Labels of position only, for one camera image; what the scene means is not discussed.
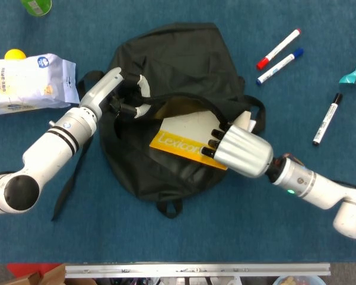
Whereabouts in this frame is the white marker red cap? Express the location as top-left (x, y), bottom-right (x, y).
top-left (256, 28), bottom-right (302, 71)

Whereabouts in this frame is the aluminium profile rail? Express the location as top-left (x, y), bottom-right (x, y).
top-left (64, 262), bottom-right (332, 278)

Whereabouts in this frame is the white wipes package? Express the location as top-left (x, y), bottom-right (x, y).
top-left (0, 53), bottom-right (81, 116)

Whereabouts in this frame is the white yellow Lexicon book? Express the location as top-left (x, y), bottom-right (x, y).
top-left (149, 109), bottom-right (258, 171)

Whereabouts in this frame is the green can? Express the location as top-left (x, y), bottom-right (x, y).
top-left (20, 0), bottom-right (53, 17)

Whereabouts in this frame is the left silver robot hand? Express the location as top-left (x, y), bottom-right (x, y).
top-left (79, 66), bottom-right (152, 120)

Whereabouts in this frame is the red plastic object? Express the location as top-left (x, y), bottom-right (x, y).
top-left (6, 262), bottom-right (62, 278)

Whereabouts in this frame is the black fabric backpack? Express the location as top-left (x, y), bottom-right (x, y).
top-left (51, 22), bottom-right (266, 222)

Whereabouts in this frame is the light blue snack bowl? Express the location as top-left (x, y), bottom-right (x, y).
top-left (272, 275), bottom-right (327, 285)

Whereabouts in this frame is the white marker blue cap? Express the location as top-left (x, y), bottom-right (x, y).
top-left (255, 47), bottom-right (304, 86)

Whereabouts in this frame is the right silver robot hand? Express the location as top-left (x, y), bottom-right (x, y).
top-left (201, 110), bottom-right (275, 179)

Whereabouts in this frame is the white marker black cap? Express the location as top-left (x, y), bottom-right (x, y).
top-left (312, 93), bottom-right (344, 147)

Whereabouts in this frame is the yellow ball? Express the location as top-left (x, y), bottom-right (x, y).
top-left (4, 48), bottom-right (27, 61)

